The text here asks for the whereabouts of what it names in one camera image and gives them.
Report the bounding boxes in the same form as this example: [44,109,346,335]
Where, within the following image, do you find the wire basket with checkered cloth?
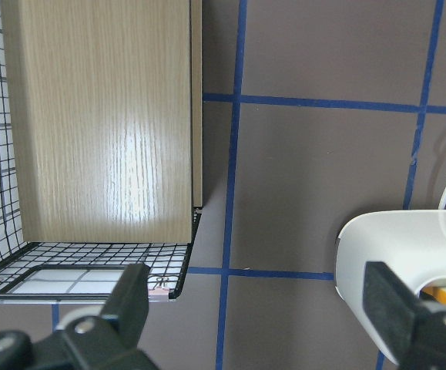
[0,1,203,304]

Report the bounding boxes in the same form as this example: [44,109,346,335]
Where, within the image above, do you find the white two-slot toaster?
[334,210,446,364]

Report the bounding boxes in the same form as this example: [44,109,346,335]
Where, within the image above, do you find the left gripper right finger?
[364,261,446,369]

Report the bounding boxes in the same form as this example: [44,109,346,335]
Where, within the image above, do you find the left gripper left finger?
[0,263,158,369]

